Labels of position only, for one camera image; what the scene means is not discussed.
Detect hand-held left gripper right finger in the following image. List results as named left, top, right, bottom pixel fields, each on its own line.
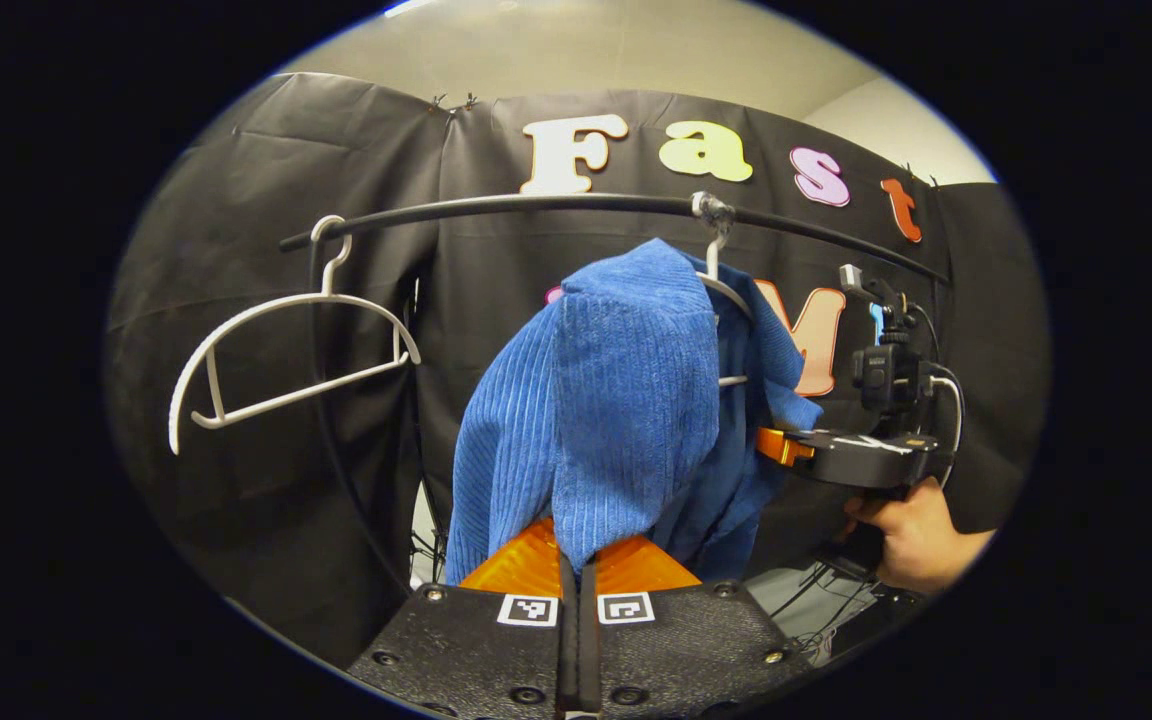
left=581, top=533, right=817, bottom=720

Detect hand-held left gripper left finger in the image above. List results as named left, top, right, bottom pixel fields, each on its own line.
left=346, top=515, right=577, bottom=720

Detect white plastic hanger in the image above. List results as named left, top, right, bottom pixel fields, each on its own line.
left=168, top=215, right=423, bottom=456
left=691, top=192, right=752, bottom=389

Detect black clothes rack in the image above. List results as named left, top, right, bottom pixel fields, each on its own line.
left=279, top=192, right=949, bottom=596

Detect black backdrop stand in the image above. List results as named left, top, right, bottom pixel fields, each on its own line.
left=404, top=280, right=449, bottom=586

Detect black backdrop cloth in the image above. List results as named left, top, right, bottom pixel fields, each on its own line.
left=104, top=72, right=1052, bottom=671

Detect tangled black floor cables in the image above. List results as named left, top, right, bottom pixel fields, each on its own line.
left=766, top=560, right=882, bottom=661

